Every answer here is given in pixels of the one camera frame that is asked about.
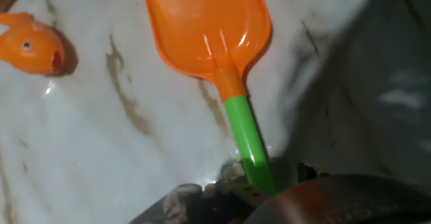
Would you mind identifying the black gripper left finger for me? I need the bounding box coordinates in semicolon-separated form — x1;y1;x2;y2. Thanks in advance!
129;161;270;224

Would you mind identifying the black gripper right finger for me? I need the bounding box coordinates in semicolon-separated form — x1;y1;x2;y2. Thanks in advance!
244;173;431;224

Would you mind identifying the orange green toy shovel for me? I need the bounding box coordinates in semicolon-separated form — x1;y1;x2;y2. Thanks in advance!
141;0;279;196

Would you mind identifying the marble pattern mat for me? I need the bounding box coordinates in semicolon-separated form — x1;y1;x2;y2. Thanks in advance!
0;0;431;224

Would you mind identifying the orange toy fish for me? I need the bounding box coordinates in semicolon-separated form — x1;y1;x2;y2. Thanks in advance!
0;11;66;76

